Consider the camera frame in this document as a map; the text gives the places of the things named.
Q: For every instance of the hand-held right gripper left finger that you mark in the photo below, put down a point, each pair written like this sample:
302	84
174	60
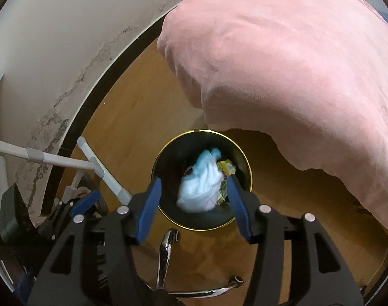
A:
147	213

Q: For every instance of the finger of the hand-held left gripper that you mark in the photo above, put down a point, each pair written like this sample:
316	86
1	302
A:
85	202

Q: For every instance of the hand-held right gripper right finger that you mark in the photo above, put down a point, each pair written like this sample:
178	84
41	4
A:
241	208

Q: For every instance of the yellow wrapper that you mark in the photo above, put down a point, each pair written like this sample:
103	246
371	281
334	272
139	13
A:
226	169

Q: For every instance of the blue white bag silver lining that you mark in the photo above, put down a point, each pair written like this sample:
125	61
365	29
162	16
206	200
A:
202	188

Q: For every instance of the black bin with gold rim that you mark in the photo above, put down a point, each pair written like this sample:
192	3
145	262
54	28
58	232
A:
171	159

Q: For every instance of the chrome chair base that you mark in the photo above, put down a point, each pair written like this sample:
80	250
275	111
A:
166	248

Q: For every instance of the pink blanket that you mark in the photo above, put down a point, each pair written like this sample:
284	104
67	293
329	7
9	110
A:
276	70

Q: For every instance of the white desk frame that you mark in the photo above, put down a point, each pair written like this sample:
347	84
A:
53	157

